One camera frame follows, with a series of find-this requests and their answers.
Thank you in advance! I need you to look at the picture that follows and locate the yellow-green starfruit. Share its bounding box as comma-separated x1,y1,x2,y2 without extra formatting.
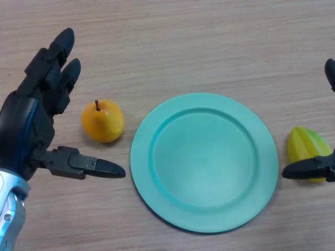
287,126,333,184

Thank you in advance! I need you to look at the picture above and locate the green round plate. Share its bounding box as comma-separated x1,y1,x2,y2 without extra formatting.
130,92,279,234

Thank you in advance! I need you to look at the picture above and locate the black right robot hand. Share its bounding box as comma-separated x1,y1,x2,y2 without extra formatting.
282,58,335,183

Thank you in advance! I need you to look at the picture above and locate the yellow pear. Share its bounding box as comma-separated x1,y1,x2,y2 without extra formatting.
81,99,125,143

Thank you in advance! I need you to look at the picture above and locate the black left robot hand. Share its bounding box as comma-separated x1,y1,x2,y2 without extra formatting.
0,27,127,182

